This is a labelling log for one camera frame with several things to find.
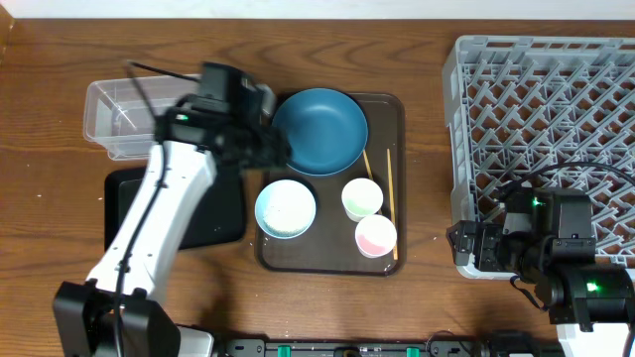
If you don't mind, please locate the left wooden chopstick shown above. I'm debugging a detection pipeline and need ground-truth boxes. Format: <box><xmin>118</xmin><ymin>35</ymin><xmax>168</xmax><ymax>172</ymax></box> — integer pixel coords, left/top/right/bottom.
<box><xmin>362</xmin><ymin>149</ymin><xmax>382</xmax><ymax>215</ymax></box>

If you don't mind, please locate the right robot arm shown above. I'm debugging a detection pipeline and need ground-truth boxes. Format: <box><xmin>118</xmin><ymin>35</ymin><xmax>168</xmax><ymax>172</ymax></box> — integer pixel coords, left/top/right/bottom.
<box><xmin>446</xmin><ymin>184</ymin><xmax>634</xmax><ymax>356</ymax></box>

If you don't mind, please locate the brown serving tray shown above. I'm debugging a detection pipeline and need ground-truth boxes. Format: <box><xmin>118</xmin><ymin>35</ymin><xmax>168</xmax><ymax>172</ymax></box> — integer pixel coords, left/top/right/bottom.
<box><xmin>255</xmin><ymin>92</ymin><xmax>407</xmax><ymax>277</ymax></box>

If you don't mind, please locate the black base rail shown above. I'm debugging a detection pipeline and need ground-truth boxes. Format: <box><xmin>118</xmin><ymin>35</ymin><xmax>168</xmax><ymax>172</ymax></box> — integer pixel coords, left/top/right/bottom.
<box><xmin>212</xmin><ymin>330</ymin><xmax>565</xmax><ymax>357</ymax></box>

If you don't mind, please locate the light blue rice bowl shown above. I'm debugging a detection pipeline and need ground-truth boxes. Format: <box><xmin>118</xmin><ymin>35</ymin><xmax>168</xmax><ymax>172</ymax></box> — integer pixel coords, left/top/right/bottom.
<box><xmin>254</xmin><ymin>179</ymin><xmax>317</xmax><ymax>240</ymax></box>

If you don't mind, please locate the clear plastic bin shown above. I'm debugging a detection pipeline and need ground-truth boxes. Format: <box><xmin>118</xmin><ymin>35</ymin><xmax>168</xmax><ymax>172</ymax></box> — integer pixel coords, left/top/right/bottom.
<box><xmin>83</xmin><ymin>74</ymin><xmax>199</xmax><ymax>161</ymax></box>

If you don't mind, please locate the white cup green inside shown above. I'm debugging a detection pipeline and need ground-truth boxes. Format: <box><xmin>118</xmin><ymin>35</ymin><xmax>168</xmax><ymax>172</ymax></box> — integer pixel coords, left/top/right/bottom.
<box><xmin>341</xmin><ymin>178</ymin><xmax>383</xmax><ymax>222</ymax></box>

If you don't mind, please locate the blue plate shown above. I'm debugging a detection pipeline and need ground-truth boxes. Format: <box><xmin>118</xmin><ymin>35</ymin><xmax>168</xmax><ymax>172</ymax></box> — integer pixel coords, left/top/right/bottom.
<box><xmin>273</xmin><ymin>88</ymin><xmax>369</xmax><ymax>177</ymax></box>

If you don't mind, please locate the white cup pink inside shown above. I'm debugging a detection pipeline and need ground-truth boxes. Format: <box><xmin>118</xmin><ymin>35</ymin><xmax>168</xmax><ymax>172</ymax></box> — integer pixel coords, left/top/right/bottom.
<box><xmin>354</xmin><ymin>214</ymin><xmax>397</xmax><ymax>259</ymax></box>

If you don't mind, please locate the grey dishwasher rack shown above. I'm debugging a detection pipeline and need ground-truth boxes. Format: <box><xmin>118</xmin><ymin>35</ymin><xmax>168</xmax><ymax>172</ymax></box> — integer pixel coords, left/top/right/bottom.
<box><xmin>443</xmin><ymin>35</ymin><xmax>634</xmax><ymax>269</ymax></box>

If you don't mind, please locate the wooden chopstick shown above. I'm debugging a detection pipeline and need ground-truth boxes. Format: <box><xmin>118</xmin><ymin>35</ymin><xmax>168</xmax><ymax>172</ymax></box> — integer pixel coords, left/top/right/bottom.
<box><xmin>362</xmin><ymin>149</ymin><xmax>382</xmax><ymax>215</ymax></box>
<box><xmin>386</xmin><ymin>148</ymin><xmax>399</xmax><ymax>261</ymax></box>

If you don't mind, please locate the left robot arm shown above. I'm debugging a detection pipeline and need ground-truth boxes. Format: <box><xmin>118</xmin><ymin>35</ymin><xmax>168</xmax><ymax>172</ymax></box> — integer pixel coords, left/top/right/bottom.
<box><xmin>53</xmin><ymin>107</ymin><xmax>291</xmax><ymax>356</ymax></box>

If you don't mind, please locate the black tray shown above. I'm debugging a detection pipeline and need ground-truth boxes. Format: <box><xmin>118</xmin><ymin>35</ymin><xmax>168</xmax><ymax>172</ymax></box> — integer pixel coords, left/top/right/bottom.
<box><xmin>104</xmin><ymin>167</ymin><xmax>247</xmax><ymax>250</ymax></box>

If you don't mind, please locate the right wooden chopstick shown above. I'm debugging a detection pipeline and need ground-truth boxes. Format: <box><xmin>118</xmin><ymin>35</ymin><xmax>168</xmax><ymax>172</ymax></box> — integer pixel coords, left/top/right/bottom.
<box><xmin>386</xmin><ymin>148</ymin><xmax>399</xmax><ymax>261</ymax></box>

